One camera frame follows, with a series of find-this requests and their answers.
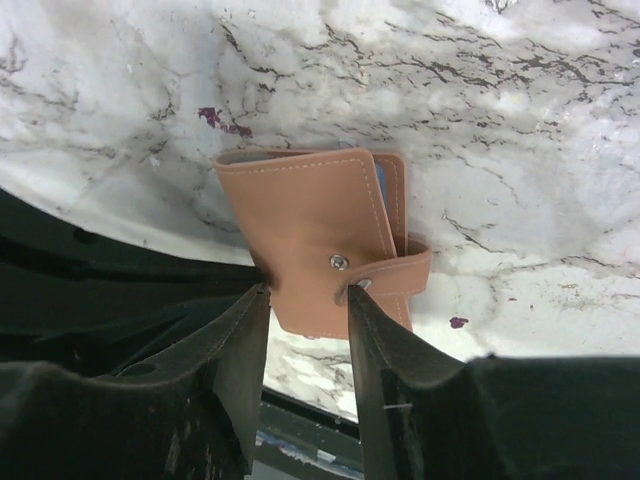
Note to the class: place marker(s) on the tan leather card holder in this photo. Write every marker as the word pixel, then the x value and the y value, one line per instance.
pixel 317 222

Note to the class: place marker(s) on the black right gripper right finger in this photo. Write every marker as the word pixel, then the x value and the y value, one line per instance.
pixel 425 415

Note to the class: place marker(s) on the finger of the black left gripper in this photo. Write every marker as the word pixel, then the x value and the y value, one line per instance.
pixel 94 305

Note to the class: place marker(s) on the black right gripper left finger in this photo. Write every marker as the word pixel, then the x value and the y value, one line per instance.
pixel 189 411

